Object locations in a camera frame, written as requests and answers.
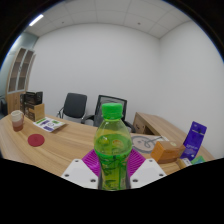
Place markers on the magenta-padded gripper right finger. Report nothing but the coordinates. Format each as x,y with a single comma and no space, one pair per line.
148,171

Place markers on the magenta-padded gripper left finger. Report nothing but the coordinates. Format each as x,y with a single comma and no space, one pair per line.
80,173

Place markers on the green plastic drink bottle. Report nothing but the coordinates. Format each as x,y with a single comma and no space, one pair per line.
112,146

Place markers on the orange wooden tissue box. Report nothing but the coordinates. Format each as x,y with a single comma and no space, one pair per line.
166,151

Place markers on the small yellow box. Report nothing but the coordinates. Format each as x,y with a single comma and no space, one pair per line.
184,163

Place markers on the wooden side desk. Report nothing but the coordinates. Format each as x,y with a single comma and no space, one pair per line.
156,126

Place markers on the small green box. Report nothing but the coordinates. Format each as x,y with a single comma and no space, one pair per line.
198,160

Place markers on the flat round red coaster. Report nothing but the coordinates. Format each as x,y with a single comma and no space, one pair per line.
36,140

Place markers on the purple upright box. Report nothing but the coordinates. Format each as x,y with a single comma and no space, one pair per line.
194,140

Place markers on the white printed leaflet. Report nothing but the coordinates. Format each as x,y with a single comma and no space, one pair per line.
49,124

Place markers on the black mesh office chair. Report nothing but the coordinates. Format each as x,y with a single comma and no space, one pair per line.
124,106

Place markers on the brown and tan carton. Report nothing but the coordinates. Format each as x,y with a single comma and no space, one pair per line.
35,112

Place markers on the white and pink ceramic cup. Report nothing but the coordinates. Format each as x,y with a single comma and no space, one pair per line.
17,120

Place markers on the tall dark brown carton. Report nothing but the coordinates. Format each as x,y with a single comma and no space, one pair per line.
22,103

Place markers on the wooden cabinet with glass doors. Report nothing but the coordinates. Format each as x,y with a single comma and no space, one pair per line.
20,76

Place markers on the rectangular ceiling light panel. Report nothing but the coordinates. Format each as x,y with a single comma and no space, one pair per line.
36,20

